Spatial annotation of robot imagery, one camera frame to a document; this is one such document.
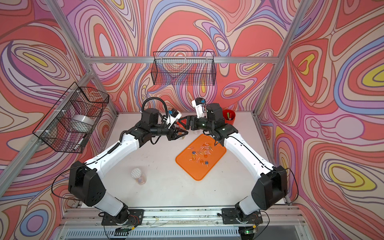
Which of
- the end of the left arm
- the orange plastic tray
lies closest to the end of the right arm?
the end of the left arm

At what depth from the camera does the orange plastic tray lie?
905 millimetres

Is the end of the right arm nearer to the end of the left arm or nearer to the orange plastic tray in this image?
the end of the left arm
